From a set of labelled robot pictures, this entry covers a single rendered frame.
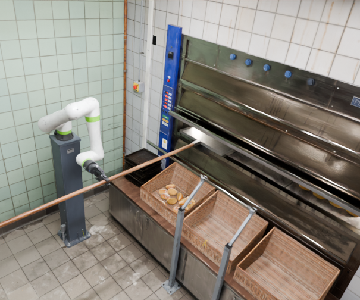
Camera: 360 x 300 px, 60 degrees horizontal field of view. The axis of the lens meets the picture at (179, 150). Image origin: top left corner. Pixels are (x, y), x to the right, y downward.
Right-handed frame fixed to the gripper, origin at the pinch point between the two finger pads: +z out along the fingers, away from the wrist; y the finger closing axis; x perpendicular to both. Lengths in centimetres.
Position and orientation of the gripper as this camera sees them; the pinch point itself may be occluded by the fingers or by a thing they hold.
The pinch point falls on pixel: (106, 180)
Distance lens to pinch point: 239.5
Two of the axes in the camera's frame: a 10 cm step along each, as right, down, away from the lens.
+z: 6.8, 4.4, -5.9
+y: -1.1, 8.6, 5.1
